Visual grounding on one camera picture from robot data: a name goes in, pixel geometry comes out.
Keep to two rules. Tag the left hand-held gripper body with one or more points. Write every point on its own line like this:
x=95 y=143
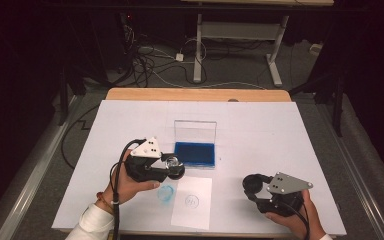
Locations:
x=145 y=150

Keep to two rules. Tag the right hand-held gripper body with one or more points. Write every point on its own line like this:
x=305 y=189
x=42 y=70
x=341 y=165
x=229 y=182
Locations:
x=286 y=183

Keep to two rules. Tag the black round stamp cap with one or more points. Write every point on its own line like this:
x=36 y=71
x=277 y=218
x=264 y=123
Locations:
x=251 y=185

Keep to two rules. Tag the blue ink pad clear case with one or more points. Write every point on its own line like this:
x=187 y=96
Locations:
x=195 y=154

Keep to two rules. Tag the person's left hand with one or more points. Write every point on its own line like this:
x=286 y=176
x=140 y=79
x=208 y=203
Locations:
x=126 y=188

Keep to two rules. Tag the person's right hand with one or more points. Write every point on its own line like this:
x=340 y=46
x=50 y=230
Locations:
x=300 y=226

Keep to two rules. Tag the white paper sheet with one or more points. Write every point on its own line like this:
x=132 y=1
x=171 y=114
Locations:
x=193 y=213

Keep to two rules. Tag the wooden table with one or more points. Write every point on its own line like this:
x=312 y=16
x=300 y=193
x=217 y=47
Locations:
x=180 y=94

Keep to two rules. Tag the black metal stand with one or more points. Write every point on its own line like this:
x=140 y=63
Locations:
x=338 y=100
x=63 y=96

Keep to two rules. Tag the white power adapter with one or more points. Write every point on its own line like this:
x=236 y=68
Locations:
x=179 y=57

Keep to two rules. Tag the small white box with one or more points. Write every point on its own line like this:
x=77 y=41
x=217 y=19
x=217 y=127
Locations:
x=316 y=49

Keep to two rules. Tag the aluminium rail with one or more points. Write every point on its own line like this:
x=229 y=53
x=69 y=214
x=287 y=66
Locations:
x=356 y=173
x=36 y=173

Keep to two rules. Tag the white metal desk frame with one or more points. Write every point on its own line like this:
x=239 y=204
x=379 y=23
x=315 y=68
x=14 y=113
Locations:
x=240 y=30

